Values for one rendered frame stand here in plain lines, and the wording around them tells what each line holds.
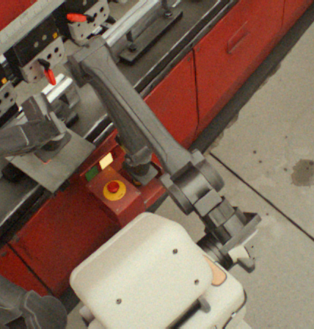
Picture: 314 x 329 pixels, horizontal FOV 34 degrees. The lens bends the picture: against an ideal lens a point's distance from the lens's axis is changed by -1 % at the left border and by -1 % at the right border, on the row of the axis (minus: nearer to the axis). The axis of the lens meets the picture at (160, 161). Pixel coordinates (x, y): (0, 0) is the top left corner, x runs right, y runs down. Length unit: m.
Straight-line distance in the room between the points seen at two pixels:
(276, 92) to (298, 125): 0.24
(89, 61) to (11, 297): 0.49
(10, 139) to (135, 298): 0.47
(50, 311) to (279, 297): 1.46
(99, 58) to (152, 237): 0.41
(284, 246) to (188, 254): 1.52
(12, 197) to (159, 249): 0.82
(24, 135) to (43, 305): 0.39
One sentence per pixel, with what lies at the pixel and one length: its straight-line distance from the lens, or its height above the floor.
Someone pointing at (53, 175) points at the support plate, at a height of 1.00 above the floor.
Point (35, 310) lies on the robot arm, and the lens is 0.97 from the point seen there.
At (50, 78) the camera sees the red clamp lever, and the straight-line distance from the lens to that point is 1.52.
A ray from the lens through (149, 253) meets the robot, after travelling 0.86.
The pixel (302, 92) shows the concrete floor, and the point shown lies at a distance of 2.87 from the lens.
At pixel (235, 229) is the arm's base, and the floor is 1.22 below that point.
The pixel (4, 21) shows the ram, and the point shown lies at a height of 1.34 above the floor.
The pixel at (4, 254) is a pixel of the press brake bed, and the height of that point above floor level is 0.74.
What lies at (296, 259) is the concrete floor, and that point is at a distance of 2.36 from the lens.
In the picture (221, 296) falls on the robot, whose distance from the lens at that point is 0.98.
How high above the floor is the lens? 2.17
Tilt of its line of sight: 57 degrees down
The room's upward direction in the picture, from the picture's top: 11 degrees counter-clockwise
